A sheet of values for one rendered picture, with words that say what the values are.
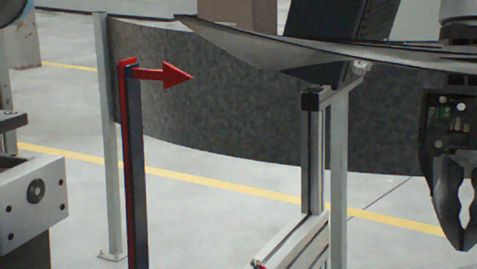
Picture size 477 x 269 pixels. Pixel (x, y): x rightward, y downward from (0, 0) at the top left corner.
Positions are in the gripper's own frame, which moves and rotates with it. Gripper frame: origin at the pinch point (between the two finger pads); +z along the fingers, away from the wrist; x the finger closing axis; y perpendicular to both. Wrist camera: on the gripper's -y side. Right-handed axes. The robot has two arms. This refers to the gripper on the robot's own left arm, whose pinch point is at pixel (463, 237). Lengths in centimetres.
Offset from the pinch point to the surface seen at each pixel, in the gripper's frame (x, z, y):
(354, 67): -22.5, -20.4, -37.3
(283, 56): -12.1, -14.6, 21.4
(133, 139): -25.1, -6.5, 22.4
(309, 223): -25.7, 4.1, -32.0
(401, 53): -0.4, -13.9, 30.9
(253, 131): -85, -11, -151
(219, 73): -98, -29, -147
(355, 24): -21.7, -26.2, -32.1
